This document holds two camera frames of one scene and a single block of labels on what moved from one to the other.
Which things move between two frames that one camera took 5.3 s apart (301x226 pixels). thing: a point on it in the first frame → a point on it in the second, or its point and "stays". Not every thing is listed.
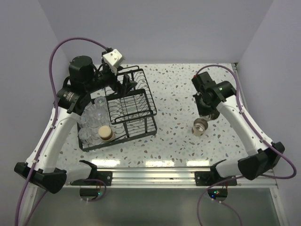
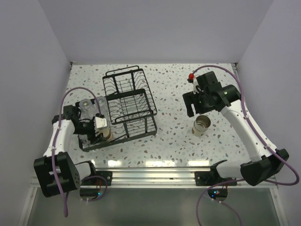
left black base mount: [98, 178] stays
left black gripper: [127, 84] → [92, 137]
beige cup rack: [209, 117] → [204, 120]
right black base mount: [212, 177] stays
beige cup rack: [200, 125] stays
